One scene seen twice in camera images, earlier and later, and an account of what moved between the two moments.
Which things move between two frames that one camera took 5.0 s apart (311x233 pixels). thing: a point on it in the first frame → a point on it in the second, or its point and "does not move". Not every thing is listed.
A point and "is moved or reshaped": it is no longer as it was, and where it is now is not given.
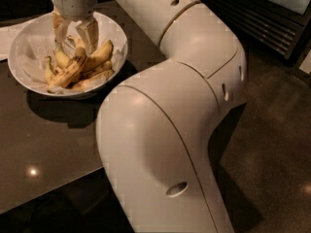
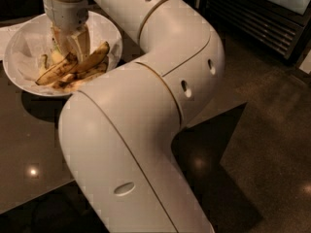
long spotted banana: [67, 64] is moved or reshaped
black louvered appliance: [273, 16] does not move
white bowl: [63, 57] does not move
